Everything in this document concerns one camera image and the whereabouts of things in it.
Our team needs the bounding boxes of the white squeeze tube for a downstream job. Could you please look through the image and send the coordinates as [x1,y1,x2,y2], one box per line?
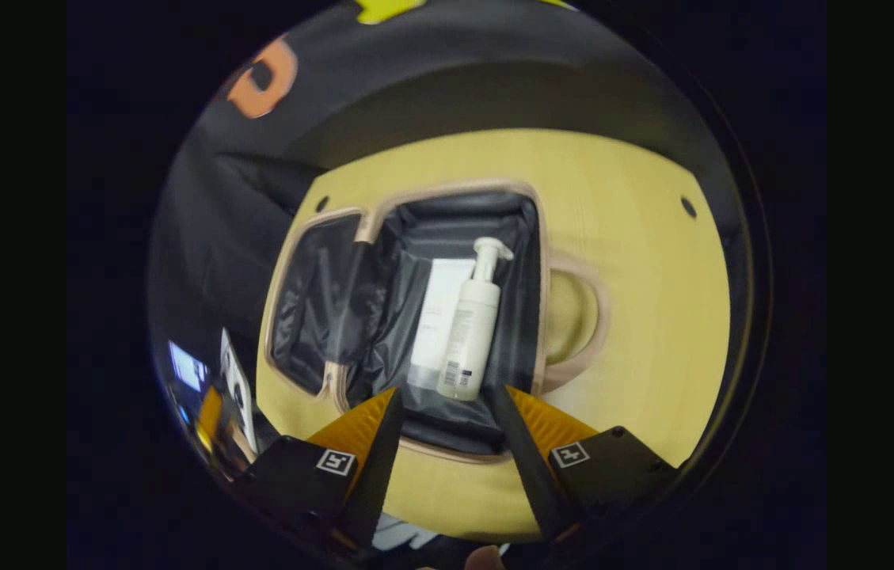
[406,257,479,391]

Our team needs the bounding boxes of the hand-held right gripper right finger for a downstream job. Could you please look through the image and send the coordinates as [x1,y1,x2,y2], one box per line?
[493,385,679,543]

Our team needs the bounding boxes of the white printed board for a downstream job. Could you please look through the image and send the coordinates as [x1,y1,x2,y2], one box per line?
[217,328,259,457]

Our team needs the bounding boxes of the white pump bottle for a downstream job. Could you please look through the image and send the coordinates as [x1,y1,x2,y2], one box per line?
[436,236,515,402]

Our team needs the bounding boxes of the lit computer screen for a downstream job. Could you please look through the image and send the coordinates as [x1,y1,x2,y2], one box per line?
[167,340,211,393]

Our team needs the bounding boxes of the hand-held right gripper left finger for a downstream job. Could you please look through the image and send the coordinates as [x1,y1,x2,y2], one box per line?
[235,387,405,549]

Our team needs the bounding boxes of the pink hard-shell suitcase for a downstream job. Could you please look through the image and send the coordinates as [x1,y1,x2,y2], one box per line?
[264,180,611,465]

